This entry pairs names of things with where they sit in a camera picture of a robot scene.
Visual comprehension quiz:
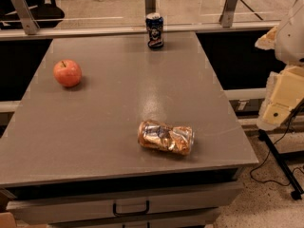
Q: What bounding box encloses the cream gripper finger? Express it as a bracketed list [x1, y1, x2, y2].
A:
[255, 26, 278, 50]
[256, 103, 290, 131]

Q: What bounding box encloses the middle metal bracket post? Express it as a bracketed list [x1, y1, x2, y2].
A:
[144, 0, 156, 15]

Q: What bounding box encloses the right metal bracket post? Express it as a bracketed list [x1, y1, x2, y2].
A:
[219, 0, 238, 28]

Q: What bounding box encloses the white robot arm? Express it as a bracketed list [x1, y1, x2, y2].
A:
[255, 0, 304, 131]

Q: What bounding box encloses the red apple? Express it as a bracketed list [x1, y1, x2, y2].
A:
[53, 59, 82, 87]

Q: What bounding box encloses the metal bracket post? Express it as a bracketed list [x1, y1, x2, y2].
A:
[144, 0, 156, 15]
[10, 0, 39, 35]
[219, 0, 238, 28]

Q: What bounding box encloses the left metal bracket post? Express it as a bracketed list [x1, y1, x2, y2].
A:
[10, 0, 39, 35]

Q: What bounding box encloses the grey drawer with black handle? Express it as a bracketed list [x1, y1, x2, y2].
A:
[8, 181, 243, 224]

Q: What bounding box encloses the black floor stand leg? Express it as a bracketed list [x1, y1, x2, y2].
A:
[258, 130, 304, 200]

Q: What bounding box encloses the black drawer handle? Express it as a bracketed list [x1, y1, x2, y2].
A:
[112, 200, 150, 218]

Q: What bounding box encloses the black office chair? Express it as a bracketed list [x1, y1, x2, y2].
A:
[0, 0, 65, 29]

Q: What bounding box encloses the black cable on floor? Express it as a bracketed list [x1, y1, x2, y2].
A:
[249, 102, 304, 187]

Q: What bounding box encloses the glass barrier panel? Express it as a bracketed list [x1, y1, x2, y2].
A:
[37, 0, 286, 29]

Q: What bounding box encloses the crushed orange soda can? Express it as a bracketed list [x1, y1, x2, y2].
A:
[138, 120, 194, 156]

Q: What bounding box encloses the blue upright soda can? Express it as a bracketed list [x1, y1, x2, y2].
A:
[145, 12, 163, 48]

